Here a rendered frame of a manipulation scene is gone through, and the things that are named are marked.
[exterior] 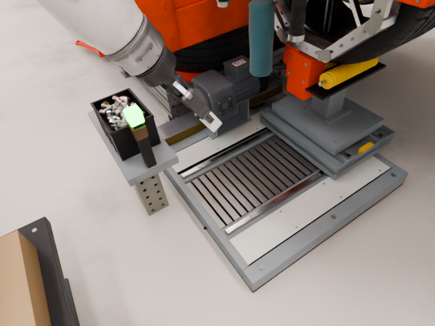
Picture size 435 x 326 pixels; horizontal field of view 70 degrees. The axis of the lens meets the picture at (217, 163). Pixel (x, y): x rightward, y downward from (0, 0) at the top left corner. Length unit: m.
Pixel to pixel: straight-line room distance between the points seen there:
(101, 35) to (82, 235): 1.10
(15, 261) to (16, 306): 0.12
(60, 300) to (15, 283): 0.12
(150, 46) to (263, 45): 0.71
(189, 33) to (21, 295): 1.08
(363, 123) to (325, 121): 0.16
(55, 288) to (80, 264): 0.39
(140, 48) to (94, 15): 0.08
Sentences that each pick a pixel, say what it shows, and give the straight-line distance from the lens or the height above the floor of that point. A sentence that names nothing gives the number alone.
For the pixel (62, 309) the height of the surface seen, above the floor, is 0.30.
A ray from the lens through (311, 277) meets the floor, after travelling 1.24.
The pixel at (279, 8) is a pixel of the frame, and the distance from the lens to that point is 1.31.
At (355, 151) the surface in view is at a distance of 1.46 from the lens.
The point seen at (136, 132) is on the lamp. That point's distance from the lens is 0.86.
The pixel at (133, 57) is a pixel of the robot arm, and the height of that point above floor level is 0.90.
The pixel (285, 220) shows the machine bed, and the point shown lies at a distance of 1.25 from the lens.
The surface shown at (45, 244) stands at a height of 0.30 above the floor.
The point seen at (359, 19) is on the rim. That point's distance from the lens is 1.16.
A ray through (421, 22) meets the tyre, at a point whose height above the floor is 0.74.
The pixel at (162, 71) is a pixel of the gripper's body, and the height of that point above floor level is 0.86.
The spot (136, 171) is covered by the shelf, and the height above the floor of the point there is 0.45.
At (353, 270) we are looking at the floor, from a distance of 1.29.
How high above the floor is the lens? 1.12
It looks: 46 degrees down
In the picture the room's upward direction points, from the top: 7 degrees counter-clockwise
